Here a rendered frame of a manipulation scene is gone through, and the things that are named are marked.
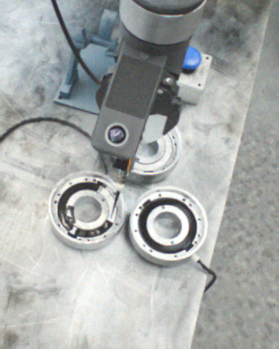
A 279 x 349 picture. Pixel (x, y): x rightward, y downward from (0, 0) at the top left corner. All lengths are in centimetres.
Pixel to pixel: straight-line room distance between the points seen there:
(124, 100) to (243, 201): 124
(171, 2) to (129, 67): 10
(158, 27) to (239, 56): 49
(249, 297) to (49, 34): 101
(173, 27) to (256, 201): 130
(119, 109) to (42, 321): 33
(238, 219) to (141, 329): 101
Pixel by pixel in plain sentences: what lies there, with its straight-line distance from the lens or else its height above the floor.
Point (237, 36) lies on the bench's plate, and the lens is 96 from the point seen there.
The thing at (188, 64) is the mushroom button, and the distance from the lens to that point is 81.
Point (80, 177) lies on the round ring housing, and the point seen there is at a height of 83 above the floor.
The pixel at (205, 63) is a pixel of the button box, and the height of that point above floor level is 84.
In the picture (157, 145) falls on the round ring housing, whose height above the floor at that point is 82.
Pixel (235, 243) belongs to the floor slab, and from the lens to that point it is 165.
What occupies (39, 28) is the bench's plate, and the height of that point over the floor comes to 80.
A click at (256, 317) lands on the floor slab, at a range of 161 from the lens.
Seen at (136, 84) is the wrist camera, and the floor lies 109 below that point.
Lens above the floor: 150
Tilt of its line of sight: 60 degrees down
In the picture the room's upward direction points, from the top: 8 degrees clockwise
